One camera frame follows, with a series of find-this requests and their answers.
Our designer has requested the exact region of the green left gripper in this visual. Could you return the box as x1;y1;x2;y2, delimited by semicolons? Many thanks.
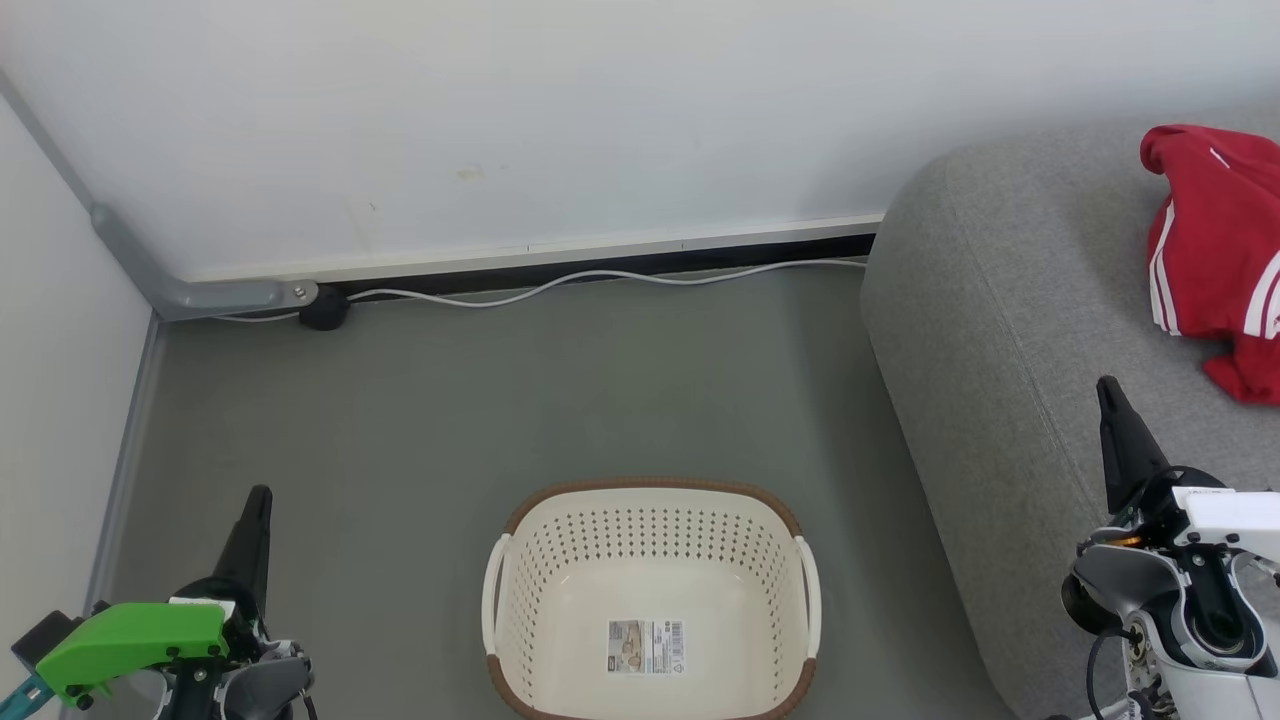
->
34;484;274;707

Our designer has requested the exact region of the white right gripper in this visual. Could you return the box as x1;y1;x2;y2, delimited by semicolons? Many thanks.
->
1096;375;1280;563

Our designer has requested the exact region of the red garment with white stripes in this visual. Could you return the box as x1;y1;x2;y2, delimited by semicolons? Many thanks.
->
1140;123;1280;407

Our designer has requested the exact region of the cream laundry basket brown rim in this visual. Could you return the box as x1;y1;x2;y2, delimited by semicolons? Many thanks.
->
481;476;824;720

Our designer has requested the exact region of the grey fabric sofa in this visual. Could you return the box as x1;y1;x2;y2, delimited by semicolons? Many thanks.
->
859;104;1280;720

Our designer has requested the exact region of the black round floor stopper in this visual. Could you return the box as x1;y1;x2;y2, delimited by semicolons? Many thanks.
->
298;288;352;333

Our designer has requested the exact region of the black baseboard strip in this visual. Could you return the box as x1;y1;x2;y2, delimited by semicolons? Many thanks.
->
318;232;880;297

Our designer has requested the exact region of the paper label sticker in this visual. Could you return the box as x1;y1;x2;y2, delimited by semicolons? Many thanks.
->
606;618;688;676

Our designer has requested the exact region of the grey cable conduit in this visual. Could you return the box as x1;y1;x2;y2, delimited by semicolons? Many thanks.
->
0;68;320;323

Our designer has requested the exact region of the white wall cable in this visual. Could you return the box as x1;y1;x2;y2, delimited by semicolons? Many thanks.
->
214;257;869;324

